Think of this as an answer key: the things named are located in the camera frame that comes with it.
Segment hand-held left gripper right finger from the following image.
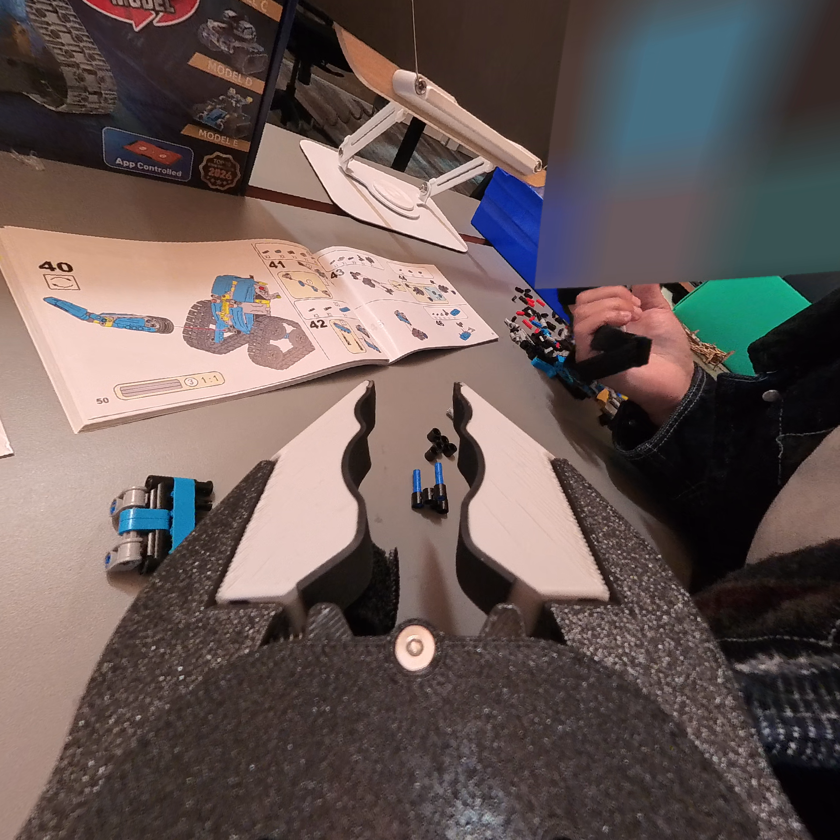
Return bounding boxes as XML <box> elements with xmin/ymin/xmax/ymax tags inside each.
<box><xmin>451</xmin><ymin>381</ymin><xmax>611</xmax><ymax>627</ymax></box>

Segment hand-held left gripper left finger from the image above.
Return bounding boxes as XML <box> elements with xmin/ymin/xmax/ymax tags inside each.
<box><xmin>215</xmin><ymin>379</ymin><xmax>378</xmax><ymax>636</ymax></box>

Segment person's right forearm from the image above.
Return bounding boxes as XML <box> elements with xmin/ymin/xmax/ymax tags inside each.
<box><xmin>610</xmin><ymin>289</ymin><xmax>840</xmax><ymax>592</ymax></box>

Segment grey desk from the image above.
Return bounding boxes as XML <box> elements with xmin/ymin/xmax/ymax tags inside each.
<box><xmin>0</xmin><ymin>121</ymin><xmax>697</xmax><ymax>840</ymax></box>

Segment person's right hand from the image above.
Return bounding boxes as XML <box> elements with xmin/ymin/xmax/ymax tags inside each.
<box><xmin>570</xmin><ymin>283</ymin><xmax>698</xmax><ymax>408</ymax></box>

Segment pile of small brick parts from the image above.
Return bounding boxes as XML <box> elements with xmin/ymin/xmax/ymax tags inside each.
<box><xmin>504</xmin><ymin>285</ymin><xmax>631</xmax><ymax>424</ymax></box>

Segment straw coloured scraps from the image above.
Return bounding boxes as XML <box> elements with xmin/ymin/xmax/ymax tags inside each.
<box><xmin>679</xmin><ymin>320</ymin><xmax>732</xmax><ymax>370</ymax></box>

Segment black connector with blue pin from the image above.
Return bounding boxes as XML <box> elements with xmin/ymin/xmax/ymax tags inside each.
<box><xmin>423</xmin><ymin>461</ymin><xmax>451</xmax><ymax>515</ymax></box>

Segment green mat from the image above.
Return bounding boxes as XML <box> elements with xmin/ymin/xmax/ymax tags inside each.
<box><xmin>671</xmin><ymin>276</ymin><xmax>813</xmax><ymax>376</ymax></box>

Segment blue grey brick assembly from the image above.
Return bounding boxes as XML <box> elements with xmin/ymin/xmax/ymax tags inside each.
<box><xmin>105</xmin><ymin>474</ymin><xmax>215</xmax><ymax>577</ymax></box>

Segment blue plastic bin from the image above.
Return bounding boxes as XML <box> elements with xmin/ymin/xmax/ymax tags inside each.
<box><xmin>471</xmin><ymin>167</ymin><xmax>547</xmax><ymax>290</ymax></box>

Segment person's leg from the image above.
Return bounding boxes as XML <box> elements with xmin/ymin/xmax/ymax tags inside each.
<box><xmin>745</xmin><ymin>430</ymin><xmax>840</xmax><ymax>565</ymax></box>

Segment open instruction booklet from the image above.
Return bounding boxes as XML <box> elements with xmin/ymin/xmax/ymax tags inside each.
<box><xmin>0</xmin><ymin>226</ymin><xmax>500</xmax><ymax>434</ymax></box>

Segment white laptop stand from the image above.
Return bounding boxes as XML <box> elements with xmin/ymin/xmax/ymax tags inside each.
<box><xmin>300</xmin><ymin>66</ymin><xmax>546</xmax><ymax>253</ymax></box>

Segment dark patterned garment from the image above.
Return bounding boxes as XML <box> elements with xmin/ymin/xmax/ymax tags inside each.
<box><xmin>696</xmin><ymin>541</ymin><xmax>840</xmax><ymax>775</ymax></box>

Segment wooden panel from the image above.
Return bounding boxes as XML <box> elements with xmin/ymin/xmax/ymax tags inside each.
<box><xmin>333</xmin><ymin>23</ymin><xmax>401</xmax><ymax>93</ymax></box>

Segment black chair base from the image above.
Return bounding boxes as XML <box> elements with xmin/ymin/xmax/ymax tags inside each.
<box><xmin>282</xmin><ymin>0</ymin><xmax>349</xmax><ymax>129</ymax></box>

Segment dark blue toy box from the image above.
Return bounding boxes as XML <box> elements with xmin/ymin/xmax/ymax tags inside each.
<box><xmin>0</xmin><ymin>0</ymin><xmax>299</xmax><ymax>196</ymax></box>

